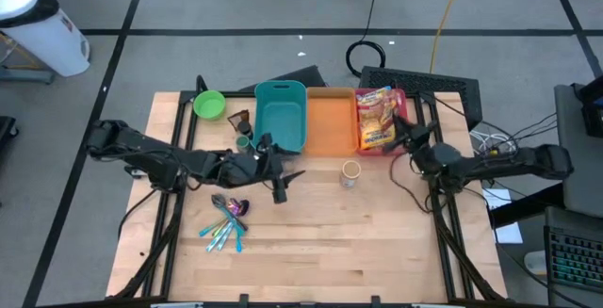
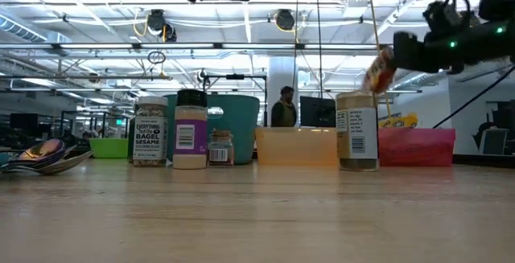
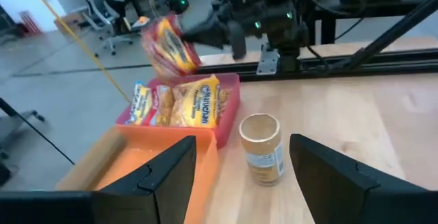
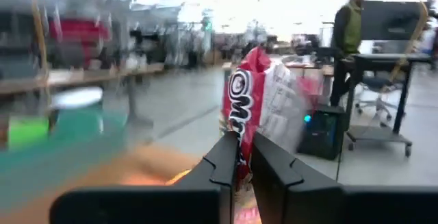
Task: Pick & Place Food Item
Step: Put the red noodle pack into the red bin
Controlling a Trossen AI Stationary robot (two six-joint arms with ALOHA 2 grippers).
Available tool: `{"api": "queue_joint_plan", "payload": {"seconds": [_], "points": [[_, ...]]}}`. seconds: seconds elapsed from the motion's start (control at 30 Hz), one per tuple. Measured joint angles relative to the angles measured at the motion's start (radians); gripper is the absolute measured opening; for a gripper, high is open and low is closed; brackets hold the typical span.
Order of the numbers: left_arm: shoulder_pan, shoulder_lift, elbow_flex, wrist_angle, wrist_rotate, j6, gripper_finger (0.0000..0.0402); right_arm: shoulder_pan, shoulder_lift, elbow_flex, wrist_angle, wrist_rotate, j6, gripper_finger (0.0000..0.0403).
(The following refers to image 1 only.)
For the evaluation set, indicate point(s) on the green plastic bowl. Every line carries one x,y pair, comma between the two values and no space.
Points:
209,105

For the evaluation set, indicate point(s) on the backlit keyboard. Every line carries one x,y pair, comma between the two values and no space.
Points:
577,261

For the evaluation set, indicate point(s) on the white trash can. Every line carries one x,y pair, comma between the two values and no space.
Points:
47,39

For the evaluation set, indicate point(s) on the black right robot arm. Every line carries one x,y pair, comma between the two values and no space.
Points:
509,164

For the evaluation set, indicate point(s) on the orange plastic bin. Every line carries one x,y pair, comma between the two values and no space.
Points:
332,122

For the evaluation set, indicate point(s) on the black flat box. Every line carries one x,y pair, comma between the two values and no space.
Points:
301,78

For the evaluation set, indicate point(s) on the black curved bracket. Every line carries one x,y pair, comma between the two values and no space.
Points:
201,83

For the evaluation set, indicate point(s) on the green-lid jar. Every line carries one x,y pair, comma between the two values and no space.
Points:
242,144

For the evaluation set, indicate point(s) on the grey side table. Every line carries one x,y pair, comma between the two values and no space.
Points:
579,190

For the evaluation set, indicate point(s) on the dark-lid brown jar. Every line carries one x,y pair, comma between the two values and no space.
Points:
245,129

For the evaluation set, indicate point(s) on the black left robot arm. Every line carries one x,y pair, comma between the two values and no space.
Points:
141,148

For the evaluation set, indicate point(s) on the red plastic bin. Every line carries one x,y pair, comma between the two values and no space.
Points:
402,98

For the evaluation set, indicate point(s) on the teal plastic bin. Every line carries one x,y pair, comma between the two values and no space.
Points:
280,119

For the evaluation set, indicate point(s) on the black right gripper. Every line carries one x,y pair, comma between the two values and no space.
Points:
414,136

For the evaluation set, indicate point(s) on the white computer mouse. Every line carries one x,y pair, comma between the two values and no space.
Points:
534,263

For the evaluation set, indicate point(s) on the white paper sheet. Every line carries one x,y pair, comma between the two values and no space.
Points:
504,232

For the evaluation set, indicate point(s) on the black aluminium table frame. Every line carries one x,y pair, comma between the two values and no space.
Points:
184,96

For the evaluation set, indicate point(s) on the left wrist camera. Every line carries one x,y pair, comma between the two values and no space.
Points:
280,192

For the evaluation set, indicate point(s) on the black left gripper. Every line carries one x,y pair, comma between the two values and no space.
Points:
247,169

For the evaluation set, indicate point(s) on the grey cart base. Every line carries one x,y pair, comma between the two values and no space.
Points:
23,75

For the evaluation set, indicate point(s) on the blue-trimmed ramen packet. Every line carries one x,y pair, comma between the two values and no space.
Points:
372,96

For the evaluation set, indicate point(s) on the yellow ramen packet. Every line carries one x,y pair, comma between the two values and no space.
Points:
371,119

